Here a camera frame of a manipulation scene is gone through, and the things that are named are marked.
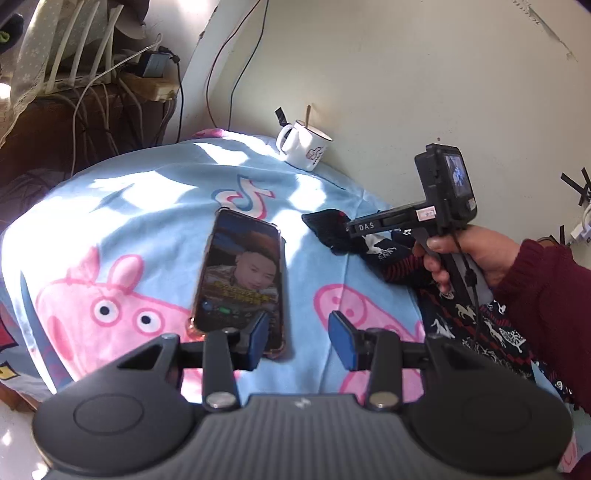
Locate floral lace cloth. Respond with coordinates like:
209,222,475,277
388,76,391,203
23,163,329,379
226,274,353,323
0,0,52,141

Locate beige power strip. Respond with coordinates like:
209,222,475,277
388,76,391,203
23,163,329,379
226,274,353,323
121,73,180,104

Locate bundle of white cables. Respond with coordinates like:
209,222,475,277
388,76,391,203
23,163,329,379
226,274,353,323
58,85,141,178

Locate blue cartoon pig bed sheet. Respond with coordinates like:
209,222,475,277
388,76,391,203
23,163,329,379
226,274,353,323
0,129,579,476

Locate smartphone in clear pink case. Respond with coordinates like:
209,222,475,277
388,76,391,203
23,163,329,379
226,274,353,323
187,208,288,362

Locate black tape strips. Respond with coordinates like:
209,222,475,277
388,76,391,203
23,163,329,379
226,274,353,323
560,167,591,208

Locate black cable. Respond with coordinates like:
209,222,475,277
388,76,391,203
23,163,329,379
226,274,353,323
227,0,270,134

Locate dark wooden cabinet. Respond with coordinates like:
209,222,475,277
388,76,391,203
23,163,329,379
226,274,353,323
0,90,182,199

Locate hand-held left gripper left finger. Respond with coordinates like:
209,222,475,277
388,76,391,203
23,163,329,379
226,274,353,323
117,312,271,413

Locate white power plug adapter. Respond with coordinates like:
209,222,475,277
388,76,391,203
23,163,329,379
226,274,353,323
569,207,591,246

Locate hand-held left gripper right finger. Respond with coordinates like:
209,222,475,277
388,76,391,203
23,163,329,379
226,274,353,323
328,311,481,413

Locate colourful printed quilt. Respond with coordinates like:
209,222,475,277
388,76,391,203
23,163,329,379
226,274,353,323
0,302,52,409

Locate navy red patterned sweater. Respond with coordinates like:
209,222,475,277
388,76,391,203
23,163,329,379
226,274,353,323
302,209,579,411

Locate white enamel mug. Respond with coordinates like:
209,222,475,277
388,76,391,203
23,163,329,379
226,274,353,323
276,120,334,172

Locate person's right forearm maroon sleeve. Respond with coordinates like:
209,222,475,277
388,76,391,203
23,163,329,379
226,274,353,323
490,239,591,418

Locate grey power adapter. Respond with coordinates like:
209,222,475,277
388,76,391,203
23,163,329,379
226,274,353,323
140,50,181,79

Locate white router with antennas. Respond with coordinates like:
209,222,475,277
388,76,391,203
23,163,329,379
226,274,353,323
45,0,126,92

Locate person's right hand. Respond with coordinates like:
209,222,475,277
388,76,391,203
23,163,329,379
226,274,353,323
412,226,523,296

